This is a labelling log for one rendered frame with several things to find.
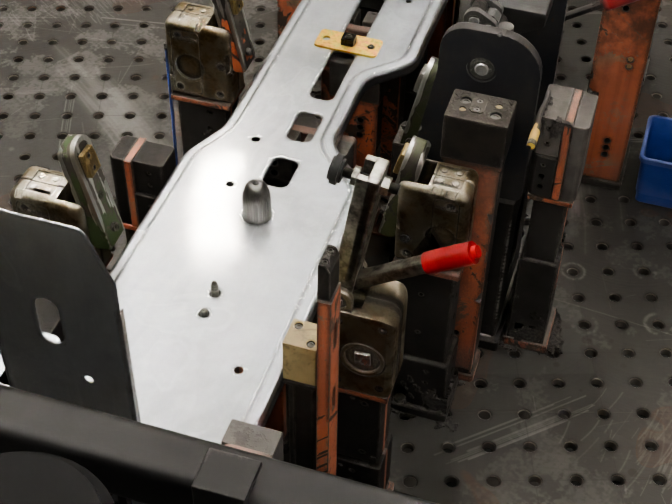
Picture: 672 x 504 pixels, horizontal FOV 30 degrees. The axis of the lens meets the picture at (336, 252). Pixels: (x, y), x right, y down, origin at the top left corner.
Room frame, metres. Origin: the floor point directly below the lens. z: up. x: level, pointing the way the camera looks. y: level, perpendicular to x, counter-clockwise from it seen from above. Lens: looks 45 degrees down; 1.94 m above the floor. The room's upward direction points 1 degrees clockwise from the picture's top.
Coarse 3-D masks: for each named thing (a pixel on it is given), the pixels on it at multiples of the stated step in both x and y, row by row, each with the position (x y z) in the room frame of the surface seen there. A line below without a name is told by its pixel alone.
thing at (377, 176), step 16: (336, 160) 0.85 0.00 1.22; (368, 160) 0.86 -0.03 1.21; (384, 160) 0.86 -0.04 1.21; (336, 176) 0.84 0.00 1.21; (352, 176) 0.84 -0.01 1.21; (368, 176) 0.85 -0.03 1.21; (384, 176) 0.85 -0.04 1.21; (368, 192) 0.83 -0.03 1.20; (384, 192) 0.83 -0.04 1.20; (352, 208) 0.83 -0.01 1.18; (368, 208) 0.83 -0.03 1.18; (352, 224) 0.83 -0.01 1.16; (368, 224) 0.83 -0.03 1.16; (352, 240) 0.83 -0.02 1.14; (368, 240) 0.85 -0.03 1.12; (352, 256) 0.83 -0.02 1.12; (352, 272) 0.83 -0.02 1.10; (352, 288) 0.83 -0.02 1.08
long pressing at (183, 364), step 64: (320, 0) 1.44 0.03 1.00; (384, 0) 1.44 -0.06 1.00; (320, 64) 1.29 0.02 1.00; (384, 64) 1.29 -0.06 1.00; (256, 128) 1.16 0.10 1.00; (320, 128) 1.17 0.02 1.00; (192, 192) 1.05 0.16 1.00; (320, 192) 1.05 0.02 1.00; (128, 256) 0.95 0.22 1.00; (192, 256) 0.95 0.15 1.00; (256, 256) 0.95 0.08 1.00; (320, 256) 0.95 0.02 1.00; (128, 320) 0.85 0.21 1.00; (192, 320) 0.85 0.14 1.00; (256, 320) 0.86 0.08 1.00; (192, 384) 0.77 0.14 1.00; (256, 384) 0.77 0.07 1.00
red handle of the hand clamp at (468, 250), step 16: (416, 256) 0.84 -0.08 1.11; (432, 256) 0.82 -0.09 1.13; (448, 256) 0.82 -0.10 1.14; (464, 256) 0.81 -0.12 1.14; (480, 256) 0.81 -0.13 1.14; (368, 272) 0.84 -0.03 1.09; (384, 272) 0.83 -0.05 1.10; (400, 272) 0.83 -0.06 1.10; (416, 272) 0.82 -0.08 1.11; (432, 272) 0.82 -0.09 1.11
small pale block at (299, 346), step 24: (288, 336) 0.78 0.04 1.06; (312, 336) 0.78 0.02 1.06; (288, 360) 0.77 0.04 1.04; (312, 360) 0.76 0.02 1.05; (288, 384) 0.77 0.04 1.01; (312, 384) 0.76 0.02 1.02; (288, 408) 0.77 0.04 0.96; (312, 408) 0.77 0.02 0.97; (312, 432) 0.77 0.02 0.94; (312, 456) 0.77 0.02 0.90
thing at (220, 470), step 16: (208, 464) 0.28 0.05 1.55; (224, 464) 0.28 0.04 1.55; (240, 464) 0.28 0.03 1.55; (256, 464) 0.28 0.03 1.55; (208, 480) 0.27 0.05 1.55; (224, 480) 0.27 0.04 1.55; (240, 480) 0.27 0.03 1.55; (192, 496) 0.27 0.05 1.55; (208, 496) 0.27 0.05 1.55; (224, 496) 0.27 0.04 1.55; (240, 496) 0.27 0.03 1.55
